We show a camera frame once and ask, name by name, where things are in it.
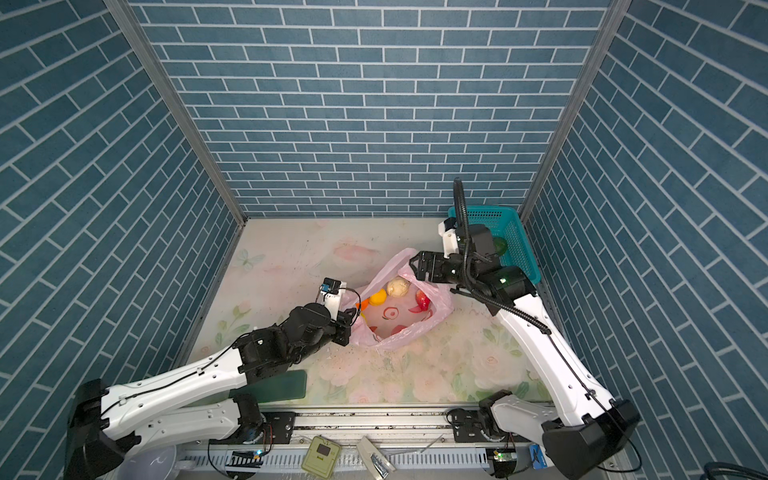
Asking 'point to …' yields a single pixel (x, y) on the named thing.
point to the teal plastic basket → (509, 224)
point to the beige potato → (398, 286)
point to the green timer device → (322, 457)
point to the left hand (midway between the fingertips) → (359, 314)
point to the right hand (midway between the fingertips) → (421, 258)
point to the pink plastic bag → (399, 319)
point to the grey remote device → (380, 466)
